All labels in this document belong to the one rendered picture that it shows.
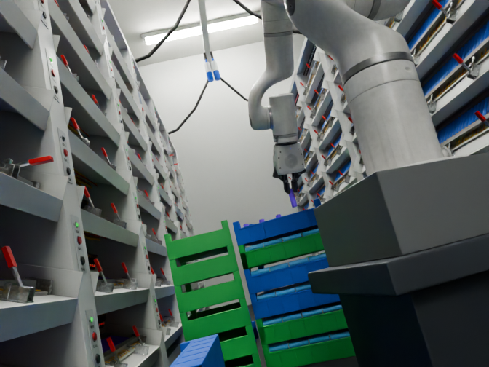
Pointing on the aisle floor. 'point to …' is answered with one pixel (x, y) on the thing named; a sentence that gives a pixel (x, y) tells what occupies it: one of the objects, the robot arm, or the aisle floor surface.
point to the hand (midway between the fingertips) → (290, 186)
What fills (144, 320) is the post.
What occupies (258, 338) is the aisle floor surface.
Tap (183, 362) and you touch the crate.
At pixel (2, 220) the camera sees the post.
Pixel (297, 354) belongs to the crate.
